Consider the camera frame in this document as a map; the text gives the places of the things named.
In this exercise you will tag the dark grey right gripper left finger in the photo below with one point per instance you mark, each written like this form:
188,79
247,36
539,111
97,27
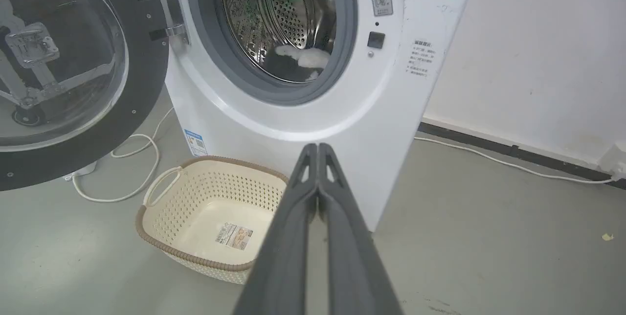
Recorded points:
288,236

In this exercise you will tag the white front-load washing machine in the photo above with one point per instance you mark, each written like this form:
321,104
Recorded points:
371,100

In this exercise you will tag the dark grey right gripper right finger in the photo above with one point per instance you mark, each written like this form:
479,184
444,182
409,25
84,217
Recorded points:
349,241

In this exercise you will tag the black round washer door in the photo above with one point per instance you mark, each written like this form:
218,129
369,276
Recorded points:
78,70

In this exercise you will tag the cream perforated laundry basket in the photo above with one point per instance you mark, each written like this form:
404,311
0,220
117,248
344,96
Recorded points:
210,217

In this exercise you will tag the white clothing in drum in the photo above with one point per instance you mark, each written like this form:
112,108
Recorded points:
303,58

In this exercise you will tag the small yellow floor scrap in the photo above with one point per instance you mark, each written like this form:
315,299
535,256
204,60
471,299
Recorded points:
607,236

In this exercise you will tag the white wall socket box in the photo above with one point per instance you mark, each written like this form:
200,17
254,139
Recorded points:
614,161

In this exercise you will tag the white power strip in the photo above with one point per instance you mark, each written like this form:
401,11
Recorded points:
83,170

